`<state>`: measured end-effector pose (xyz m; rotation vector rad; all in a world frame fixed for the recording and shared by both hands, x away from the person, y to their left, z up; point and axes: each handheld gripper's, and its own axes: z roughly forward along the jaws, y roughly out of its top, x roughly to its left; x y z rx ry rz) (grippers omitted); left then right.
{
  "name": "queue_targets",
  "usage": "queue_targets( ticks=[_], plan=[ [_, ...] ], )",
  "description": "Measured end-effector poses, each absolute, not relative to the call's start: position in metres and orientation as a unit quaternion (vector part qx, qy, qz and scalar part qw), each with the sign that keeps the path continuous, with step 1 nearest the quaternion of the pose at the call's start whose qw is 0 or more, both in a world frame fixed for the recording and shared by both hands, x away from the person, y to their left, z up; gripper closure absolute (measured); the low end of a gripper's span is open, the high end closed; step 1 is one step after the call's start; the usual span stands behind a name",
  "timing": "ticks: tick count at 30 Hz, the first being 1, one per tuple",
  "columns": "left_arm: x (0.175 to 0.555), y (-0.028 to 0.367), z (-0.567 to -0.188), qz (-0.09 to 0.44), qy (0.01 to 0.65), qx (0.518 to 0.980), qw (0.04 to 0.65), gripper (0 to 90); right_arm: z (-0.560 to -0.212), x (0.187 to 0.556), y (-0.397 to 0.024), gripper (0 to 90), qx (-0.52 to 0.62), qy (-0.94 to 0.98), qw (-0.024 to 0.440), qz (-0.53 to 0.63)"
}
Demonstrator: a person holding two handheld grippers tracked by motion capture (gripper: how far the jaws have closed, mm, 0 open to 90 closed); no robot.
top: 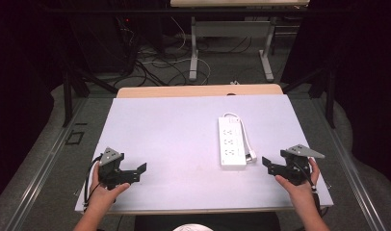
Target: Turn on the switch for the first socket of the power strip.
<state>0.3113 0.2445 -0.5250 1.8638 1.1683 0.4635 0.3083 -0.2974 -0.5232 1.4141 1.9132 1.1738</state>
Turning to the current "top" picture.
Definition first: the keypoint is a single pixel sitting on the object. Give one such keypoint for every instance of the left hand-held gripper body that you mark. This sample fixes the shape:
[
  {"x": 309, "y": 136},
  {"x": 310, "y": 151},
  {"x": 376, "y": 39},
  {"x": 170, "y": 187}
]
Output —
[{"x": 108, "y": 166}]

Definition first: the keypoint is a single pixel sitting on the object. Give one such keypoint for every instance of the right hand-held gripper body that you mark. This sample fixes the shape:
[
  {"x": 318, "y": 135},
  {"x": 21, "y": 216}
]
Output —
[{"x": 296, "y": 170}]

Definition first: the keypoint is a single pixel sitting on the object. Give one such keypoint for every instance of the person's right hand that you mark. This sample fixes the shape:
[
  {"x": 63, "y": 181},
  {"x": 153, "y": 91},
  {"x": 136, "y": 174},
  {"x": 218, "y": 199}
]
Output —
[{"x": 301, "y": 192}]

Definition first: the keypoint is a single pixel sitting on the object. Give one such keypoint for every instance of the person's left hand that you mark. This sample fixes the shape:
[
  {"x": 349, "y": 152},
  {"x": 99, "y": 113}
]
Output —
[{"x": 102, "y": 195}]

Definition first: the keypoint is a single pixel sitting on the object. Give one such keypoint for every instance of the white power strip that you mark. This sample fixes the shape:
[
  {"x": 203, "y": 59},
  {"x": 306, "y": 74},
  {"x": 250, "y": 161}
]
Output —
[
  {"x": 246, "y": 138},
  {"x": 230, "y": 142}
]

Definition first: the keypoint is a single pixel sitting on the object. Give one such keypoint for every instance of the white table mat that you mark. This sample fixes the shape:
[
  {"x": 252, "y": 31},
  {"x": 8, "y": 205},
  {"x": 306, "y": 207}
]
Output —
[{"x": 177, "y": 144}]

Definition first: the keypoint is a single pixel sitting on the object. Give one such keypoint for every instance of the person's white cap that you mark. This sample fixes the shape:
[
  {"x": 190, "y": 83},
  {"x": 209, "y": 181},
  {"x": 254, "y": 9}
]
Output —
[{"x": 192, "y": 228}]

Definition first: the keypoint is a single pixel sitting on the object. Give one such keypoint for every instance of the black metal stand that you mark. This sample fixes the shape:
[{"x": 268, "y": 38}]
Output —
[
  {"x": 326, "y": 93},
  {"x": 70, "y": 93}
]

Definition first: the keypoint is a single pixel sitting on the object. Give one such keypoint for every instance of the person's dark clothing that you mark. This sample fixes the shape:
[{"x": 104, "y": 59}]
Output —
[{"x": 206, "y": 221}]

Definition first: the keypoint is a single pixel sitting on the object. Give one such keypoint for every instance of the wooden table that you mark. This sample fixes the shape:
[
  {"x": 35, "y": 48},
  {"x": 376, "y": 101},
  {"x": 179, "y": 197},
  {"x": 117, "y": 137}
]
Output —
[{"x": 196, "y": 90}]

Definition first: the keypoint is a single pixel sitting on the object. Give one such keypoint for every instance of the dark computer tower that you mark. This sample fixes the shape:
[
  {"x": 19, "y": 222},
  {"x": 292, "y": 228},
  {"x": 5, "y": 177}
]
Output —
[{"x": 100, "y": 45}]

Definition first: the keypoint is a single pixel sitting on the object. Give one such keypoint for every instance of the white desk with metal legs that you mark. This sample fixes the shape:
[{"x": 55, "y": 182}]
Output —
[{"x": 230, "y": 29}]

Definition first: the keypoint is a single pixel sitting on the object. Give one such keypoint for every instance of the aluminium floor rail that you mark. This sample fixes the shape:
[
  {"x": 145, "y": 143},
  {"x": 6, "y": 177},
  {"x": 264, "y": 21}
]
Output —
[
  {"x": 39, "y": 173},
  {"x": 351, "y": 173}
]

